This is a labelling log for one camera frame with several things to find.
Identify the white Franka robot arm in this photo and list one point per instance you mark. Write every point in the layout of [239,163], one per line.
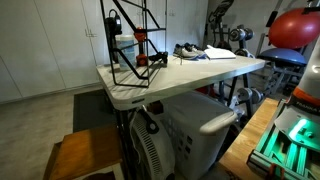
[311,83]

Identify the white folding table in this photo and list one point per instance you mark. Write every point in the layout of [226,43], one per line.
[173,83]

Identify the orange and black drill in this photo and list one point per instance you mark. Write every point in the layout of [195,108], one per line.
[141,60]

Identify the grey running shoe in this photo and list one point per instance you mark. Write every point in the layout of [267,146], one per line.
[183,52]
[199,50]

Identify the white laundry basket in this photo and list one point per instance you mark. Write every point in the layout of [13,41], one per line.
[200,113]

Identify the clear wipes canister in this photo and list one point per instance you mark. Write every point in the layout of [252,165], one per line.
[126,53]

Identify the white round fan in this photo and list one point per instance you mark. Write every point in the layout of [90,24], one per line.
[150,153]

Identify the white dustpan blue edge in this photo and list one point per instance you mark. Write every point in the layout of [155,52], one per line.
[220,53]

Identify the black floor mat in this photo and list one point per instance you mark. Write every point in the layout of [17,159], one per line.
[90,110]

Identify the black handheld device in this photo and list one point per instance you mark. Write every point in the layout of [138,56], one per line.
[112,26]

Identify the black exercise machine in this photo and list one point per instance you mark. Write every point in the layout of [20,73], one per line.
[218,33]

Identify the chrome dumbbell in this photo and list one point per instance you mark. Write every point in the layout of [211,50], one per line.
[250,95]
[237,34]

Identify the brown wooden stool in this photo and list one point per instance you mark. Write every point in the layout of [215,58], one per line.
[83,150]

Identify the light wooden bench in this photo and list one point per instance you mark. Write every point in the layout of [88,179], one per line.
[240,150]

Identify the white cabinet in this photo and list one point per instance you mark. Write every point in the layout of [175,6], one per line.
[50,50]

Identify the grey metal stand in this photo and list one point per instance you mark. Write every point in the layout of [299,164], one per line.
[283,78]

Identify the blue balance trainer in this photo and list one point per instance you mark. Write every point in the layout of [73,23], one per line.
[283,56]

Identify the red exercise ball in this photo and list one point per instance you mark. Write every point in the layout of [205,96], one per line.
[293,30]

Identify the green lit robot base mount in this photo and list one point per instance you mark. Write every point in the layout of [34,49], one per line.
[293,146]

